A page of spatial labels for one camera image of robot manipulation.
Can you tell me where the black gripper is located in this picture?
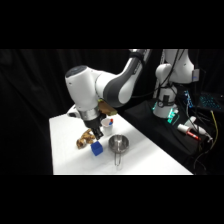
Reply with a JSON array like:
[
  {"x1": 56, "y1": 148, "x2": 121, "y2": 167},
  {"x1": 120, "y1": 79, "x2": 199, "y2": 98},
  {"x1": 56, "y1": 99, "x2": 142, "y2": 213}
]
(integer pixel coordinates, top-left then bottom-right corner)
[{"x1": 83, "y1": 113, "x2": 106, "y2": 140}]

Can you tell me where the blue cube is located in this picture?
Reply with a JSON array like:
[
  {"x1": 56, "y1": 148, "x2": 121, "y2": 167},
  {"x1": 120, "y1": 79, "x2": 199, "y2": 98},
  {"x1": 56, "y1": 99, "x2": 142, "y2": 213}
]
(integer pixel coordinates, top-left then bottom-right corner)
[{"x1": 90, "y1": 140, "x2": 104, "y2": 157}]

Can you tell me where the small white box on arm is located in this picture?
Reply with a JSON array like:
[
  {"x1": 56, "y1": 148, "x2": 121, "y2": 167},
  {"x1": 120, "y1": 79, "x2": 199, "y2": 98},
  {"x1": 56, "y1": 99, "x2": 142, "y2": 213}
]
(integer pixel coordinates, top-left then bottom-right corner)
[{"x1": 191, "y1": 68, "x2": 201, "y2": 82}]

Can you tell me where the white cup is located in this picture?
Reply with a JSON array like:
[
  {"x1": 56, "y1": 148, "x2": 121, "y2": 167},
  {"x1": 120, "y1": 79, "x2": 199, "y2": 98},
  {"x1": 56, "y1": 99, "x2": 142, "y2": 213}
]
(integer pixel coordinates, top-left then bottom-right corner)
[{"x1": 101, "y1": 117, "x2": 115, "y2": 137}]

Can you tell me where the tiger plush toy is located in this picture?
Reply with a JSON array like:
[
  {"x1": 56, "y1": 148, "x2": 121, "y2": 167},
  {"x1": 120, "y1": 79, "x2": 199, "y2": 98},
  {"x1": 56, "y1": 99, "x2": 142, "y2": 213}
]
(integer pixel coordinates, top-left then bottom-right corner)
[{"x1": 75, "y1": 129, "x2": 96, "y2": 150}]

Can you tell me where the brown block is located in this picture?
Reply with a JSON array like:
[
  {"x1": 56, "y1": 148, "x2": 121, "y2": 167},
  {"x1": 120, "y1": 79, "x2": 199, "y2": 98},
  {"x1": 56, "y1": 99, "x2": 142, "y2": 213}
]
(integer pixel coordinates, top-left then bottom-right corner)
[{"x1": 97, "y1": 99, "x2": 117, "y2": 116}]

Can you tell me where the black robot stand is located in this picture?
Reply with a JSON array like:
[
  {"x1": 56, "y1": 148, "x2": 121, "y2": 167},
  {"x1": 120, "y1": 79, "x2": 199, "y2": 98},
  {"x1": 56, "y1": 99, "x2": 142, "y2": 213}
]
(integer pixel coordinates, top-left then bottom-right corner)
[{"x1": 117, "y1": 83, "x2": 224, "y2": 176}]

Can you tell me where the black curtain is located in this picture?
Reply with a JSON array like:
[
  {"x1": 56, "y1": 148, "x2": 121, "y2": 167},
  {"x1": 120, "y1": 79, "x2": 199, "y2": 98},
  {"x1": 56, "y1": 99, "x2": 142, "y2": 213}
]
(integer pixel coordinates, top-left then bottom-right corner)
[{"x1": 0, "y1": 49, "x2": 224, "y2": 176}]

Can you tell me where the green lit control box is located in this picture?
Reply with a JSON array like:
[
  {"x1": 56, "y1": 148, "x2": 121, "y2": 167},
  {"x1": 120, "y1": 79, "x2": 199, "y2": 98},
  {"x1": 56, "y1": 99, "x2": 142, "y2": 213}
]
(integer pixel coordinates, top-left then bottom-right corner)
[{"x1": 166, "y1": 108, "x2": 181, "y2": 126}]

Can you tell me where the white and red pen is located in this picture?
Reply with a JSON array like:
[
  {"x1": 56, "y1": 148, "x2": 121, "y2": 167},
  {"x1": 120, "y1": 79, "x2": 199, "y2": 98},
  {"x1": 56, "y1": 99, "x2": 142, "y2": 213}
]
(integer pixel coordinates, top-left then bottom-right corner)
[{"x1": 176, "y1": 123, "x2": 202, "y2": 142}]

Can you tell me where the laptop with lit keyboard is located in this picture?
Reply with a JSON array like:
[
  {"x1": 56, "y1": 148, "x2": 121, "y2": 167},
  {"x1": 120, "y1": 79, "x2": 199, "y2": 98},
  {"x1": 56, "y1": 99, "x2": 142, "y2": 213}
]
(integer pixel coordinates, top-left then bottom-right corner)
[{"x1": 198, "y1": 92, "x2": 224, "y2": 114}]

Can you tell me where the steel saucepan with handle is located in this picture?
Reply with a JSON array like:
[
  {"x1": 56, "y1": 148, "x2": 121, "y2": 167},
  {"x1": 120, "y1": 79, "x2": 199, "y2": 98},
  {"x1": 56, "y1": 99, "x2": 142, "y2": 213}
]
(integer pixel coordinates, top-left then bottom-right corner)
[{"x1": 108, "y1": 134, "x2": 130, "y2": 168}]

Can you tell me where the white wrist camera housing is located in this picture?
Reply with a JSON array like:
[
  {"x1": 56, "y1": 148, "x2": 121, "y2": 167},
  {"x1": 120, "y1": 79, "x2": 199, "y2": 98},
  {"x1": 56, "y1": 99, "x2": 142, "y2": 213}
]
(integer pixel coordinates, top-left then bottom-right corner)
[{"x1": 66, "y1": 104, "x2": 80, "y2": 119}]

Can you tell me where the yellow cable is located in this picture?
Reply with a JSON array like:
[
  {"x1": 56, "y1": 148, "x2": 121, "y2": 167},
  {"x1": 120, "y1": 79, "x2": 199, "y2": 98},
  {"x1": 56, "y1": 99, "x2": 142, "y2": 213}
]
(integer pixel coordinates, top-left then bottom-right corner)
[{"x1": 210, "y1": 109, "x2": 220, "y2": 143}]

